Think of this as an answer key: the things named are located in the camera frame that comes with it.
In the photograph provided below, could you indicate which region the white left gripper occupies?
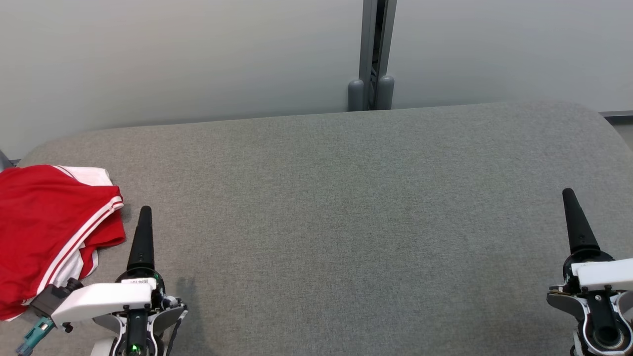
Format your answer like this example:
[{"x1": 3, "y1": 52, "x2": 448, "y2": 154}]
[{"x1": 52, "y1": 206, "x2": 188, "y2": 356}]

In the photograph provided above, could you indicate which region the red jersey with number print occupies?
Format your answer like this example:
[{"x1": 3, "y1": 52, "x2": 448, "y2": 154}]
[{"x1": 0, "y1": 165, "x2": 124, "y2": 300}]

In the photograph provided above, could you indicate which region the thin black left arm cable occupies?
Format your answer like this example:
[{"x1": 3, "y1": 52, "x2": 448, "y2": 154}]
[{"x1": 166, "y1": 321, "x2": 182, "y2": 356}]

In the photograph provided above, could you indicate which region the grey cylindrical post foot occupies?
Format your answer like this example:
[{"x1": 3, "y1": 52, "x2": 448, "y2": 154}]
[
  {"x1": 348, "y1": 79, "x2": 365, "y2": 112},
  {"x1": 377, "y1": 75, "x2": 395, "y2": 110}
]

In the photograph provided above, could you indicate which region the grey metal partition post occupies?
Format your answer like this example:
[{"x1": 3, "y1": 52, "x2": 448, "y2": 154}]
[{"x1": 359, "y1": 0, "x2": 398, "y2": 110}]

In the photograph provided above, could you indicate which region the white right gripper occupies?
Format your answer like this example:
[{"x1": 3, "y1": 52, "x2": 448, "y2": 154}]
[{"x1": 546, "y1": 188, "x2": 633, "y2": 356}]

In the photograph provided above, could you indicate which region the left cable with teal connector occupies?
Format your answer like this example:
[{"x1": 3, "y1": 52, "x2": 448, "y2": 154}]
[{"x1": 16, "y1": 316, "x2": 55, "y2": 356}]

